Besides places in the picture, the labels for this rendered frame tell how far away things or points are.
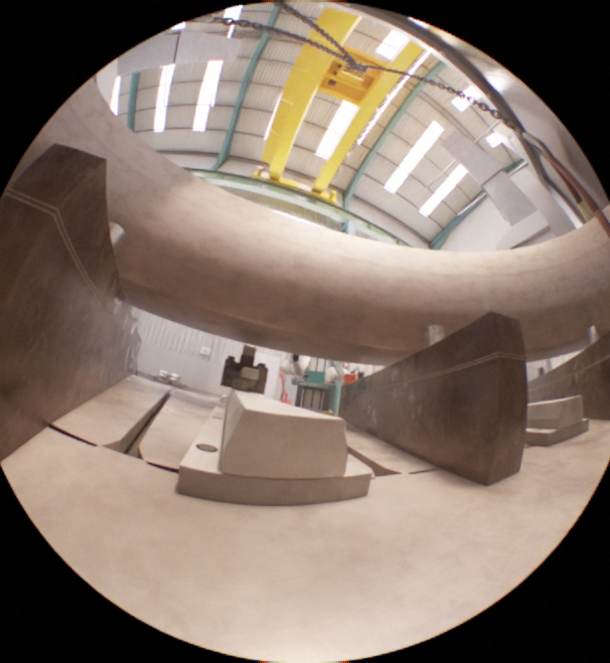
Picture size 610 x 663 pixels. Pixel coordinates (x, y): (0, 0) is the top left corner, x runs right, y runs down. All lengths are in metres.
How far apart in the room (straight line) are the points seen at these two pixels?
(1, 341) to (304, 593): 0.35
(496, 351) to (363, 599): 0.45
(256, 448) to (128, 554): 0.21
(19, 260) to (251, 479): 0.39
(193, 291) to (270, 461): 0.98
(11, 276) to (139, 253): 1.01
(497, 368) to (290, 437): 0.42
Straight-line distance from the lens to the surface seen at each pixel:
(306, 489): 0.33
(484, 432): 0.50
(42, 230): 0.29
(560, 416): 0.93
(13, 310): 0.29
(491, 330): 0.50
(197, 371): 8.31
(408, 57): 11.57
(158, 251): 1.23
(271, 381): 7.75
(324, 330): 1.19
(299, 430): 0.29
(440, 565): 0.27
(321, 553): 0.26
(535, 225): 3.42
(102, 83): 3.18
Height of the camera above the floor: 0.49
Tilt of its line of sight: 19 degrees up
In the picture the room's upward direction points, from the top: 9 degrees clockwise
